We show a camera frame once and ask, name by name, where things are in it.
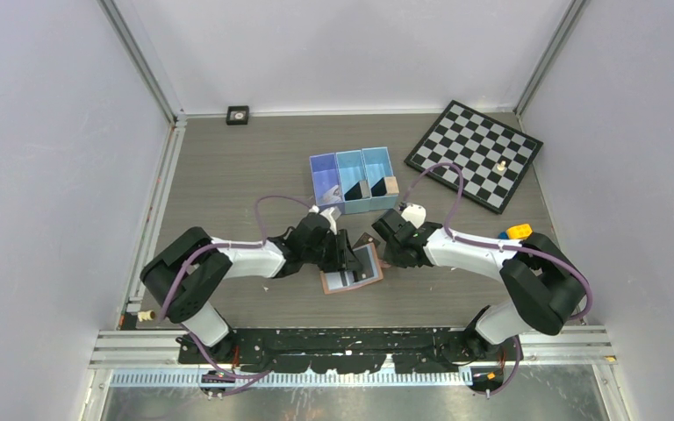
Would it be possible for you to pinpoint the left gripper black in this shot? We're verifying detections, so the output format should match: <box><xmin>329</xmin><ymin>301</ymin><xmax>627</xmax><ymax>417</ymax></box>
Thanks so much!
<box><xmin>303</xmin><ymin>229</ymin><xmax>362</xmax><ymax>274</ymax></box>

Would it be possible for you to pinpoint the brown leather card holder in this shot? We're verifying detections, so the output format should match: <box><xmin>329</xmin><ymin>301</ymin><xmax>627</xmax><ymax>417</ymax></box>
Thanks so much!
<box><xmin>320</xmin><ymin>244</ymin><xmax>384</xmax><ymax>295</ymax></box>

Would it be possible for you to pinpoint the black credit card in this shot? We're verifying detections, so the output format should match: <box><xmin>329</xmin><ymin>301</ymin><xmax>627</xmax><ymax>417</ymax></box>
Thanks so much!
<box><xmin>353</xmin><ymin>232</ymin><xmax>381</xmax><ymax>248</ymax></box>

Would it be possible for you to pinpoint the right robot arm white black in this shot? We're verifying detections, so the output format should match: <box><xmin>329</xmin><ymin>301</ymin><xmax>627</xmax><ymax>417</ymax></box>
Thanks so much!
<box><xmin>372</xmin><ymin>209</ymin><xmax>592</xmax><ymax>360</ymax></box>

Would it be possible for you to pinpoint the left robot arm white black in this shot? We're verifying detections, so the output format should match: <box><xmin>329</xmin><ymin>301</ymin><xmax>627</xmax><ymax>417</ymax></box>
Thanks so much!
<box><xmin>140</xmin><ymin>212</ymin><xmax>362</xmax><ymax>363</ymax></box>

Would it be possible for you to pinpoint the silver card purple bin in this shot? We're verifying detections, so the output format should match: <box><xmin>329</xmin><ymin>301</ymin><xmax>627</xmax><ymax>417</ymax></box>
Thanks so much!
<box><xmin>319</xmin><ymin>185</ymin><xmax>342</xmax><ymax>205</ymax></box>

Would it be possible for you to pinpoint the tan card right bin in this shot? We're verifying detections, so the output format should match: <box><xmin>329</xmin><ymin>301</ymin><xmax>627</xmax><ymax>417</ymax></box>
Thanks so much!
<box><xmin>384</xmin><ymin>176</ymin><xmax>399</xmax><ymax>196</ymax></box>

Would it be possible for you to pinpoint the black card middle bin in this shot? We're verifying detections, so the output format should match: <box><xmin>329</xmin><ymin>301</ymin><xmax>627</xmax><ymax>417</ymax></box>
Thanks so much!
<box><xmin>344</xmin><ymin>180</ymin><xmax>370</xmax><ymax>202</ymax></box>

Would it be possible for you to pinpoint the purple plastic bin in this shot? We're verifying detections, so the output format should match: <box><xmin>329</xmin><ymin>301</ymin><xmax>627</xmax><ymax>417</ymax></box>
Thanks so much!
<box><xmin>309</xmin><ymin>153</ymin><xmax>346</xmax><ymax>215</ymax></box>

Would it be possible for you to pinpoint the middle light blue bin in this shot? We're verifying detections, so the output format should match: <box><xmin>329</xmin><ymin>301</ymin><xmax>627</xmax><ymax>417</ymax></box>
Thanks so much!
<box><xmin>336</xmin><ymin>150</ymin><xmax>371</xmax><ymax>214</ymax></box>

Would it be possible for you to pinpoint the light blue bin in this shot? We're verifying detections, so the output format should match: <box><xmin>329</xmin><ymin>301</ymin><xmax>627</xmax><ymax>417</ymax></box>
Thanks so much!
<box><xmin>336</xmin><ymin>150</ymin><xmax>371</xmax><ymax>214</ymax></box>
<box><xmin>362</xmin><ymin>146</ymin><xmax>398</xmax><ymax>211</ymax></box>

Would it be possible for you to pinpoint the right light blue bin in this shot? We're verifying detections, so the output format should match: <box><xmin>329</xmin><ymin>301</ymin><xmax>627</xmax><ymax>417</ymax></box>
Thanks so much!
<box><xmin>362</xmin><ymin>146</ymin><xmax>398</xmax><ymax>211</ymax></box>

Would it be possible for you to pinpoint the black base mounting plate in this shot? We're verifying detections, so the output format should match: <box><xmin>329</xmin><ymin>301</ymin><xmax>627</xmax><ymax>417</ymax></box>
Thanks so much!
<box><xmin>176</xmin><ymin>327</ymin><xmax>517</xmax><ymax>375</ymax></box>

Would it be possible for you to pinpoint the blue yellow toy car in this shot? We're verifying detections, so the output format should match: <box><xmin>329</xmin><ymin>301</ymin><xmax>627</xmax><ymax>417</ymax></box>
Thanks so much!
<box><xmin>498</xmin><ymin>224</ymin><xmax>533</xmax><ymax>239</ymax></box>

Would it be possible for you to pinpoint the black white chessboard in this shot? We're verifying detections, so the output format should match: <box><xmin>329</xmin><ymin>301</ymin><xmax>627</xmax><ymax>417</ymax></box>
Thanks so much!
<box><xmin>404</xmin><ymin>100</ymin><xmax>543</xmax><ymax>214</ymax></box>

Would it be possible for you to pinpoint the small black square device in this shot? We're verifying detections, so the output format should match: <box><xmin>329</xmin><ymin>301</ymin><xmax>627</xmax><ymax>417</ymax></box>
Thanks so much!
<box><xmin>226</xmin><ymin>105</ymin><xmax>250</xmax><ymax>125</ymax></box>

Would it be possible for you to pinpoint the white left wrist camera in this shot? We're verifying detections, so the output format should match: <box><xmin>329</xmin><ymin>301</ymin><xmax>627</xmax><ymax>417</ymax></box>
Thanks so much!
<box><xmin>310</xmin><ymin>205</ymin><xmax>341</xmax><ymax>234</ymax></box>

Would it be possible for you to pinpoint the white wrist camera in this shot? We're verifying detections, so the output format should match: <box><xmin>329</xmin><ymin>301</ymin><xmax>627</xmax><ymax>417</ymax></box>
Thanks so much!
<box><xmin>399</xmin><ymin>203</ymin><xmax>427</xmax><ymax>228</ymax></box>
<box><xmin>310</xmin><ymin>205</ymin><xmax>341</xmax><ymax>234</ymax></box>

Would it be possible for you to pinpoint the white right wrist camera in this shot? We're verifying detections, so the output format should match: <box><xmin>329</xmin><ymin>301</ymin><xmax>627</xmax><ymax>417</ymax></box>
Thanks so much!
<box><xmin>399</xmin><ymin>203</ymin><xmax>427</xmax><ymax>228</ymax></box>

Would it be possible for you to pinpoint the aluminium rail frame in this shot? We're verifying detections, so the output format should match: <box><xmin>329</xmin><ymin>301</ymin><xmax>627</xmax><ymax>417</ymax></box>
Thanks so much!
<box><xmin>90</xmin><ymin>325</ymin><xmax>620</xmax><ymax>397</ymax></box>

